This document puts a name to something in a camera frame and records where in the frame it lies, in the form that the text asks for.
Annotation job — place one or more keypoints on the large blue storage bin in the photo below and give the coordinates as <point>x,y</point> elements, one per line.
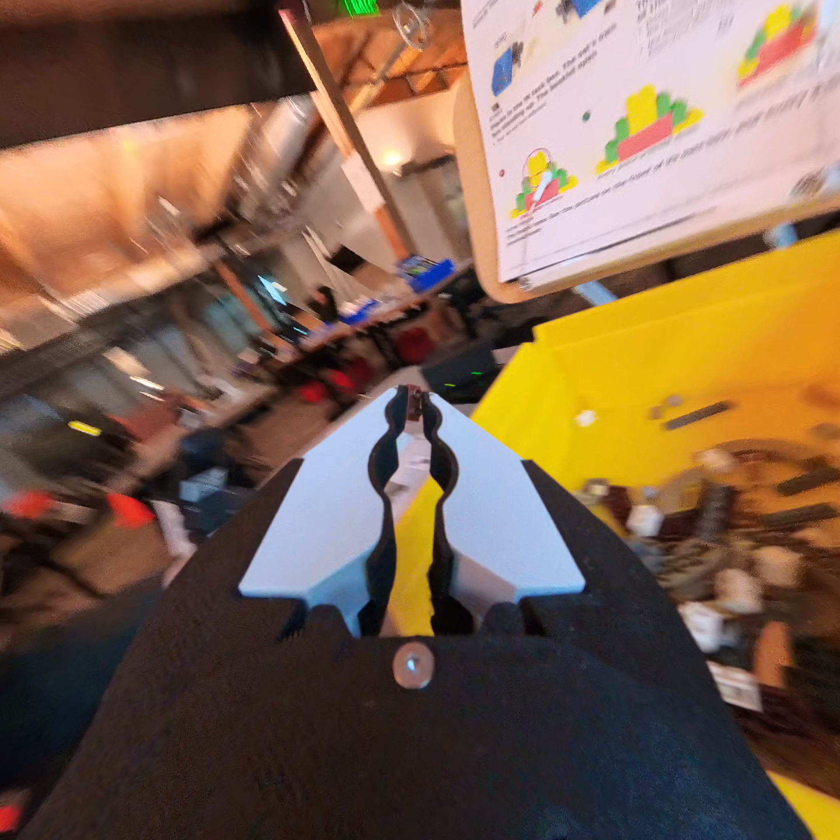
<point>426,274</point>

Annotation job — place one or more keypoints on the printed instruction sheet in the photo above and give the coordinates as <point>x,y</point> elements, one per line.
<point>590,197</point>

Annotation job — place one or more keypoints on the yellow plastic parts bin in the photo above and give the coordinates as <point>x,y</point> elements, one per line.
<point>623,367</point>

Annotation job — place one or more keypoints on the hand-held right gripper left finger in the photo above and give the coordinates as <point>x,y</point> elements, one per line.
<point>315,525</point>

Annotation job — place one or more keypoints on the orange chair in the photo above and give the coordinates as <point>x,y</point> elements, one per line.
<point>26,505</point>

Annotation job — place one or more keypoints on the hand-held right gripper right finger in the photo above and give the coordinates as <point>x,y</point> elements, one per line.
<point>505,525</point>

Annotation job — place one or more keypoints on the wooden clipboard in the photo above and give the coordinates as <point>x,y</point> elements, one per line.
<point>479,249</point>

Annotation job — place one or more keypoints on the orange traffic cone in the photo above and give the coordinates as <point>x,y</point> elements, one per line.
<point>131,510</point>

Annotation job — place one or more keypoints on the small brown toy brick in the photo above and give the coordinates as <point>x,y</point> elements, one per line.
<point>415,403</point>

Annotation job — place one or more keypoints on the small blue storage bin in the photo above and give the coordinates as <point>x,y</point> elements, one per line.
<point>361,312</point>

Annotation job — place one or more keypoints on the red storage box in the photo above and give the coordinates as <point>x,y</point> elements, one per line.
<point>312,392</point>
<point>341,380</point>
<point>412,346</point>

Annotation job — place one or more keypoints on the green exit sign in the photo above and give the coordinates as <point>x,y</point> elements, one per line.
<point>358,8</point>

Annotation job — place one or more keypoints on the small white toy brick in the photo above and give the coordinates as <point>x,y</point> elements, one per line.
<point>585,417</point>

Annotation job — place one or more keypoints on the pile of toy bricks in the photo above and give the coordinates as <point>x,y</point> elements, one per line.
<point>722,558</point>

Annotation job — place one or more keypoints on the black electronic box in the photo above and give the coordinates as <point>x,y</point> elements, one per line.
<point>459,374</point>

